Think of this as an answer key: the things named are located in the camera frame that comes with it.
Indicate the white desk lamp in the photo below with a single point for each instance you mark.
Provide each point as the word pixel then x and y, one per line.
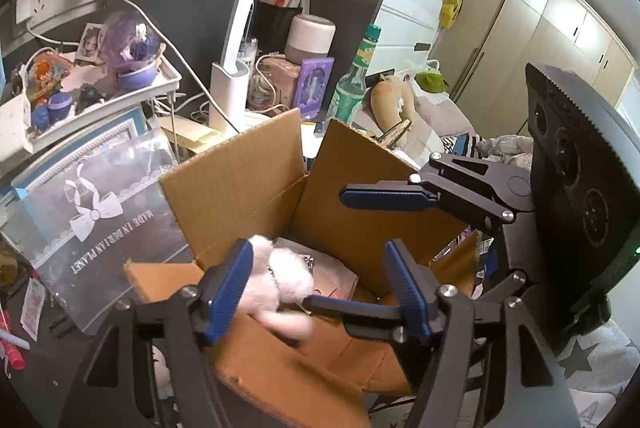
pixel 227 92

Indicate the pink box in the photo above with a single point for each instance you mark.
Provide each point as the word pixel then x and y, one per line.
pixel 277 77

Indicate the green frog plush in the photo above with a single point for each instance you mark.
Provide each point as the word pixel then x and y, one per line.
pixel 432 81

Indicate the red tube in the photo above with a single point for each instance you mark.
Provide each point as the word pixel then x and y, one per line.
pixel 12 348

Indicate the blue picture frame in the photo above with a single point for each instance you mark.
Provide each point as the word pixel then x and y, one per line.
pixel 75 142

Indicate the white round humidifier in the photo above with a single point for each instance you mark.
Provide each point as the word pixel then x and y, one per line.
pixel 310 40

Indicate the purple snow globe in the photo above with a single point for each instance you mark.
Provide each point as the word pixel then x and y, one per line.
pixel 132 52

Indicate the small photo card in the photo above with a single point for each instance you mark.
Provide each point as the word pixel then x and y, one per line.
pixel 90 42

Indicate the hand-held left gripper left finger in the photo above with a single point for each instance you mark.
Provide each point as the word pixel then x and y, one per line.
pixel 227 293

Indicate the white tray shelf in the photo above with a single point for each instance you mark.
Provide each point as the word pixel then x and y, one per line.
pixel 100 112

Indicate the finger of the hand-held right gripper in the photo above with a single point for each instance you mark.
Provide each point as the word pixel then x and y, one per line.
pixel 385 199
pixel 350 309

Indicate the black pen holder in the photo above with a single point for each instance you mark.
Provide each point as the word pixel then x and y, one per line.
pixel 280 22

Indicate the white plush toy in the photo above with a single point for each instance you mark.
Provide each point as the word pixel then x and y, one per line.
pixel 285 280

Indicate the small purple jar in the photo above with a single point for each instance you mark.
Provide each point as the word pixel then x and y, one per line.
pixel 62 105

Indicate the brown cardboard box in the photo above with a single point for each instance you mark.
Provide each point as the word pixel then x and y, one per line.
pixel 260 167

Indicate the green glass bottle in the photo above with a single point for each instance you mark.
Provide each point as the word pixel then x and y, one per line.
pixel 350 92

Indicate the striped cloth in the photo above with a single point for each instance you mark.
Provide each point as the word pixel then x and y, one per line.
pixel 470 145

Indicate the clear zip bag bow print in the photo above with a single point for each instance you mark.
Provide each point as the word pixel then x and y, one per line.
pixel 110 218

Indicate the beige wardrobe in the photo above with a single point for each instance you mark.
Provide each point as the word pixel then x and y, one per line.
pixel 540 32

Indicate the brown plush toy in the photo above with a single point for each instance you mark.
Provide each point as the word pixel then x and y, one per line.
pixel 390 107

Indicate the pink flat package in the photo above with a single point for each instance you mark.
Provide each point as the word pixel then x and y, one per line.
pixel 330 275

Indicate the purple card box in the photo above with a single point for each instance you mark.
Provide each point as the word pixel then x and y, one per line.
pixel 315 87

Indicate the orange haired figure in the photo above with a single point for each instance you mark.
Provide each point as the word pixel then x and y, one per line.
pixel 47 75

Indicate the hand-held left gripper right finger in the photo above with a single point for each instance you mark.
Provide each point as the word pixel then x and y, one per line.
pixel 407 293

